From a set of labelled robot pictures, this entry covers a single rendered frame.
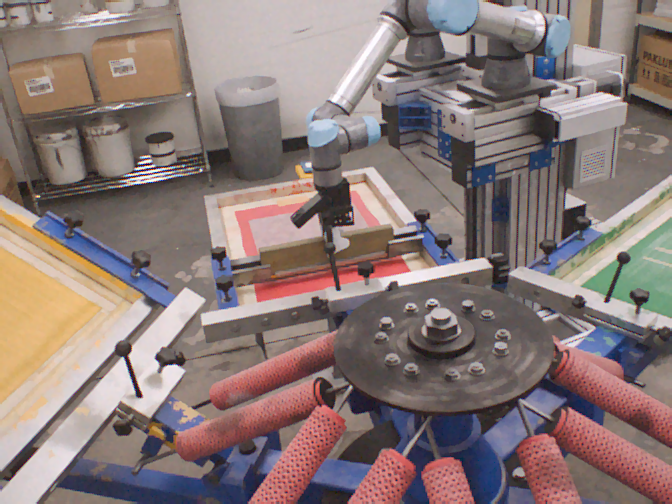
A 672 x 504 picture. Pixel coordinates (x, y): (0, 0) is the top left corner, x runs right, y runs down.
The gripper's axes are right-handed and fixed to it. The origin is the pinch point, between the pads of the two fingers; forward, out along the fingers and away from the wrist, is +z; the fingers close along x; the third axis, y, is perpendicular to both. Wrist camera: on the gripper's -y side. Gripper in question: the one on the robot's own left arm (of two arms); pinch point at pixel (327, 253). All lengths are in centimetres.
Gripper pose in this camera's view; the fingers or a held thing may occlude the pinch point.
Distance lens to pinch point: 184.4
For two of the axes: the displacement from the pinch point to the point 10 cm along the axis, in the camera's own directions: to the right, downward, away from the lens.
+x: -2.3, -4.4, 8.7
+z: 0.9, 8.8, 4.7
